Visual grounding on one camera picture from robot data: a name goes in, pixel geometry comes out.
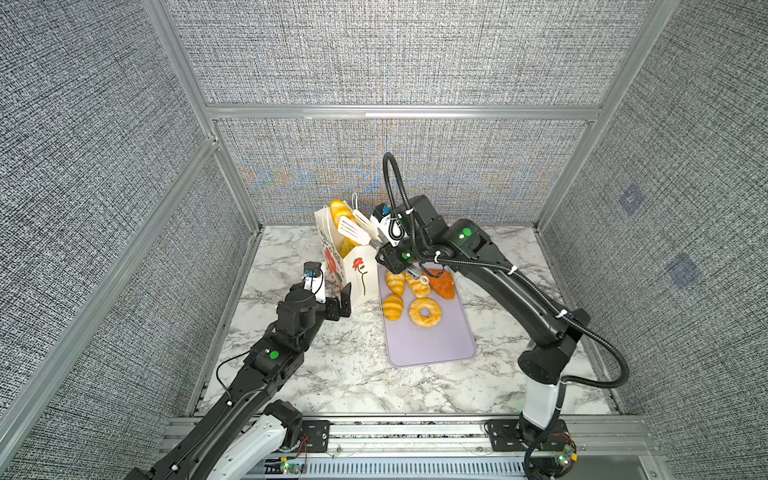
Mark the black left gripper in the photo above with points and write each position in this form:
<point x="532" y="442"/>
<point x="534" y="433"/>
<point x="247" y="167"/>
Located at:
<point x="334" y="312"/>

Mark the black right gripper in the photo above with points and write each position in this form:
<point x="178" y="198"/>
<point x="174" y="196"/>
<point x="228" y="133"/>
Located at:
<point x="390" y="260"/>

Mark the white paper bag red flower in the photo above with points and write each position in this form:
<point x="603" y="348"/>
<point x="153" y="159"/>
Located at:
<point x="358" y="268"/>

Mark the white slotted serving tongs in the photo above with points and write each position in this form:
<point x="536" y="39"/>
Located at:
<point x="351" y="230"/>

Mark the round golden pastry bottom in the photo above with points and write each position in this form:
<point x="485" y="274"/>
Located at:
<point x="346" y="247"/>

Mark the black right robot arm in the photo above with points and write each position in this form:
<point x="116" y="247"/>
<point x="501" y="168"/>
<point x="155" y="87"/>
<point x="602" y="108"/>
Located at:
<point x="553" y="330"/>

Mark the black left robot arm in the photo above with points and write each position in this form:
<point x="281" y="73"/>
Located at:
<point x="270" y="362"/>

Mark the twisted golden bread roll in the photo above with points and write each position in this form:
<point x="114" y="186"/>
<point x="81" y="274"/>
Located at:
<point x="419" y="286"/>

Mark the reddish brown croissant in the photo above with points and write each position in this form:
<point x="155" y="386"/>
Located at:
<point x="441" y="282"/>

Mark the small striped croissant left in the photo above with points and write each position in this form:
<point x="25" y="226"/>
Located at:
<point x="392" y="307"/>

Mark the lavender plastic tray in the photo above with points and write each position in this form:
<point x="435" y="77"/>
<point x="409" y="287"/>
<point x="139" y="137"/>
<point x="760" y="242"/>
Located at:
<point x="410" y="345"/>

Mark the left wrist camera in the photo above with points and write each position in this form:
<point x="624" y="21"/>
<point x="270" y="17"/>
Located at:
<point x="314" y="280"/>

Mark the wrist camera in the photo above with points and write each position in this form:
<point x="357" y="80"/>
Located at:
<point x="314" y="280"/>
<point x="388" y="225"/>

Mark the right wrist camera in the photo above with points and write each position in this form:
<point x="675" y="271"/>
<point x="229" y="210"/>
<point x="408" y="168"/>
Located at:
<point x="388" y="225"/>

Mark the golden ring donut bread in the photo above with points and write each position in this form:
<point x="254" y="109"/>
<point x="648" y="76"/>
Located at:
<point x="425" y="312"/>

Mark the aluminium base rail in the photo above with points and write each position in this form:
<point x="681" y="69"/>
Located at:
<point x="391" y="446"/>

